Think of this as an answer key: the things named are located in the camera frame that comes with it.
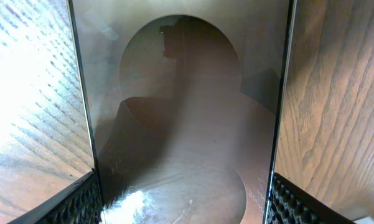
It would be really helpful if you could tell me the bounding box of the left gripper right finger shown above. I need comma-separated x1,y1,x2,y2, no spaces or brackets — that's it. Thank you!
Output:
263,172,353,224

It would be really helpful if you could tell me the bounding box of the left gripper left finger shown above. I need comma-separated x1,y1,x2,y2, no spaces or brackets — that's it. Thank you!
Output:
10,170,103,224

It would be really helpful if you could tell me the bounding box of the Galaxy smartphone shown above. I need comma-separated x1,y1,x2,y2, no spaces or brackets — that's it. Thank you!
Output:
68,0,296,223

